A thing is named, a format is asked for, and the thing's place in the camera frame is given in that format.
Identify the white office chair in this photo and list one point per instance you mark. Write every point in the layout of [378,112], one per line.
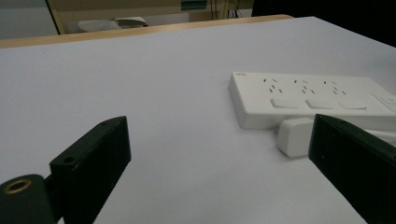
[110,24]

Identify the white plug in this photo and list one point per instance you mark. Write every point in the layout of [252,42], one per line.
[294,137]

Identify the white power strip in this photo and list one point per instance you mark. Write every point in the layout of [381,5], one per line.
[299,96]

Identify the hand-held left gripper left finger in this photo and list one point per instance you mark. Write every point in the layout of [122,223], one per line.
[93,168]

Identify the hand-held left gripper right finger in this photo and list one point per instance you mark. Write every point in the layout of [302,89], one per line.
[355,161]

